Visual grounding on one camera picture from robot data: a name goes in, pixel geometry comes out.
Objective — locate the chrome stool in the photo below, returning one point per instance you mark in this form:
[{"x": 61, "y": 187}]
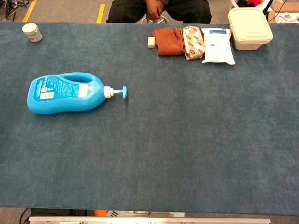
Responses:
[{"x": 164, "y": 19}]

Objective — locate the brown cardboard box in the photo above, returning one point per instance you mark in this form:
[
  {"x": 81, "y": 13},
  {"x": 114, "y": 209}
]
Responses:
[{"x": 288, "y": 6}]

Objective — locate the blue table mat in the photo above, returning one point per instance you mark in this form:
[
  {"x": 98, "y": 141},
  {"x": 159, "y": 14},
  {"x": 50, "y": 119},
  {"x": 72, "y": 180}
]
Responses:
[{"x": 163, "y": 140}]

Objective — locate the aluminium profile rail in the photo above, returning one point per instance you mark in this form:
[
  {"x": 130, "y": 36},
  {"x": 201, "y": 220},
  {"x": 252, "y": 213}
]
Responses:
[{"x": 163, "y": 220}]

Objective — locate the red cloth item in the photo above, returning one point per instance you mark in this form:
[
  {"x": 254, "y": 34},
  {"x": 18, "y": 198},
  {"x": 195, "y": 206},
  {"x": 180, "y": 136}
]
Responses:
[{"x": 252, "y": 2}]

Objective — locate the black stand pole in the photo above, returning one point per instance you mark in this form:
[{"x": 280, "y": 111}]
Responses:
[{"x": 266, "y": 10}]

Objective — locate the white refill pouch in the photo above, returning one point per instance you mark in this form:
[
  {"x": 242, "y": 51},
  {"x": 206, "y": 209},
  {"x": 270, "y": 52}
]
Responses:
[{"x": 218, "y": 50}]

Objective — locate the yellow floor tape strip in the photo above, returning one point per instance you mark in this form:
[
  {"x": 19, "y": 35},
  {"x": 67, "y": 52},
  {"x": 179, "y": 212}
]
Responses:
[
  {"x": 30, "y": 10},
  {"x": 101, "y": 14}
]

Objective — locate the white storage bin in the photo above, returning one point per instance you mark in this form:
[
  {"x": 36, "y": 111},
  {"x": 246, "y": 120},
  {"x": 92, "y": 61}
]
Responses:
[{"x": 233, "y": 3}]

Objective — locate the blue pump detergent bottle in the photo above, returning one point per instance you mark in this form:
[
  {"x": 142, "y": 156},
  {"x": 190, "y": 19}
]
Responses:
[{"x": 65, "y": 102}]

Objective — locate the orange object under table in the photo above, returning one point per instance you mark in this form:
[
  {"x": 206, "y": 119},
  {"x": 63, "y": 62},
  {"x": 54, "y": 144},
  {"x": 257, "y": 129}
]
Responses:
[{"x": 100, "y": 212}]

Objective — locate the beige red-print snack packet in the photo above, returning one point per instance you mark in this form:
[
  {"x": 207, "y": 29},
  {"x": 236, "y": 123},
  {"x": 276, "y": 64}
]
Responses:
[{"x": 192, "y": 44}]

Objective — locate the rust brown folded cloth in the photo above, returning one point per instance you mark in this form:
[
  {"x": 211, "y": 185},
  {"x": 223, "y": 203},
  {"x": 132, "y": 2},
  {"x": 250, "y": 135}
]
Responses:
[{"x": 168, "y": 42}]

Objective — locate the cream lidded plastic box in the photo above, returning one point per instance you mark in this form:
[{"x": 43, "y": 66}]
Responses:
[{"x": 248, "y": 25}]

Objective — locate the small white jar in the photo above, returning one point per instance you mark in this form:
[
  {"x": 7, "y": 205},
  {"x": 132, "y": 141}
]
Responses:
[{"x": 32, "y": 32}]

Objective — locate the seated person in black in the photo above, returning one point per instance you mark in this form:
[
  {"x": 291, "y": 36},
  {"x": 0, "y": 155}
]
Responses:
[{"x": 187, "y": 10}]

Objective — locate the pale yellow soap bar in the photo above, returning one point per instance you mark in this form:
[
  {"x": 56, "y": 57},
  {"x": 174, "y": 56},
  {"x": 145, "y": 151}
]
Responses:
[{"x": 151, "y": 42}]

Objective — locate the white printed bag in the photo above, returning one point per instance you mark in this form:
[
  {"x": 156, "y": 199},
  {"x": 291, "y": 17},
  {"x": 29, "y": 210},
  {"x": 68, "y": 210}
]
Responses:
[{"x": 287, "y": 17}]

